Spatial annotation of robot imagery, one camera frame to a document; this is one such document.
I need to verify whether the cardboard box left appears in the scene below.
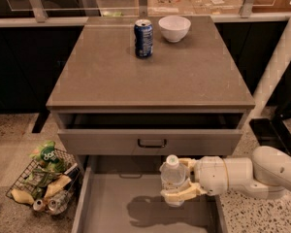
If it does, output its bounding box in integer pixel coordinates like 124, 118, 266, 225
147, 0, 195, 16

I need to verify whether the silver can in basket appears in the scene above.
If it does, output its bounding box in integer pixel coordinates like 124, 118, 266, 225
48, 190, 68, 215
33, 199, 46, 212

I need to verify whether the white ceramic bowl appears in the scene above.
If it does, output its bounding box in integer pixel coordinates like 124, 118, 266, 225
158, 16, 191, 43

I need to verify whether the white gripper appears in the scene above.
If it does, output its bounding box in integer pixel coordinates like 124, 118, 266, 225
161, 156, 228, 202

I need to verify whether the black drawer handle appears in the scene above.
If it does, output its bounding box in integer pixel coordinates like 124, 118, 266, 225
137, 139, 167, 149

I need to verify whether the blue soda can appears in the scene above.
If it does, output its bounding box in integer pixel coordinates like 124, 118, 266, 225
134, 19, 153, 58

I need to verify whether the yellow snack packet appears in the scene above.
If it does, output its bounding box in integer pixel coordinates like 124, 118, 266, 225
11, 188, 34, 205

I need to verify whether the clear plastic water bottle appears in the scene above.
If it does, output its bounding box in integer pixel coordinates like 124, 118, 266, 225
160, 154, 186, 207

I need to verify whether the black wire basket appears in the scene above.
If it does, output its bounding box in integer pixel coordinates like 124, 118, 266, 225
6, 149, 81, 215

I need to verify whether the grey drawer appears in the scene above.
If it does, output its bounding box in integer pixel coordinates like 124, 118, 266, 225
72, 155, 228, 233
59, 113, 242, 155

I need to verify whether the green snack bag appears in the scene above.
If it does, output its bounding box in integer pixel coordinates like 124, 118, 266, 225
29, 141, 66, 173

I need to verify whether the grey top drawer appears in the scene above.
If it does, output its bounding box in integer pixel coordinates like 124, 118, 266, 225
59, 113, 242, 155

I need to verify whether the grey drawer cabinet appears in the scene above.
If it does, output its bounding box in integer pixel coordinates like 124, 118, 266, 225
45, 15, 256, 233

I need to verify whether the grey middle drawer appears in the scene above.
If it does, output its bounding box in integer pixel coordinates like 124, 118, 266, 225
72, 155, 228, 233

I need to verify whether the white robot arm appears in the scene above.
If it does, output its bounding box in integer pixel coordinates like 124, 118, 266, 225
160, 17, 291, 206

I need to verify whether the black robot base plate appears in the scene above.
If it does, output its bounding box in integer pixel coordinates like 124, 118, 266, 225
249, 116, 291, 155

